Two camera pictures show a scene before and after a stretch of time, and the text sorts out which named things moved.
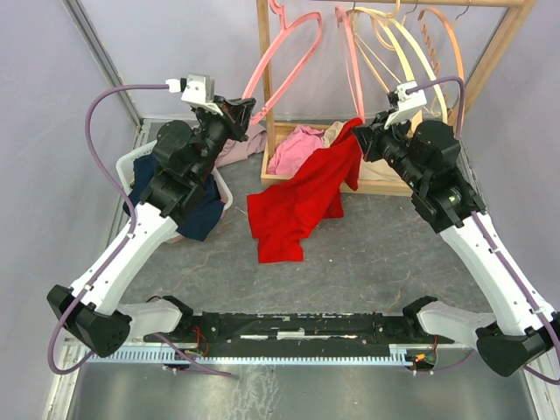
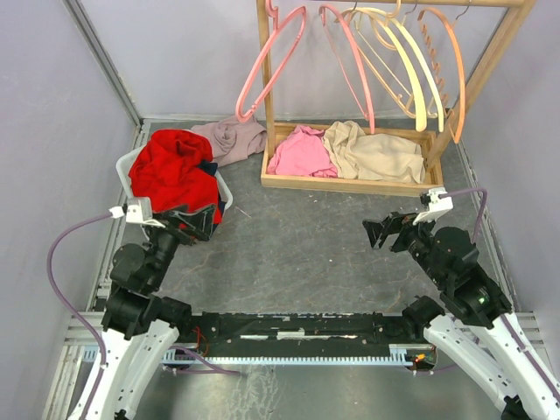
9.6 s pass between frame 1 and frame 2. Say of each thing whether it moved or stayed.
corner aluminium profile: stayed
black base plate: stayed
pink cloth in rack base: stayed
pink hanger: moved
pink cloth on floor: stayed
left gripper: moved
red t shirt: moved
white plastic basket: stayed
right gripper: moved
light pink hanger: moved
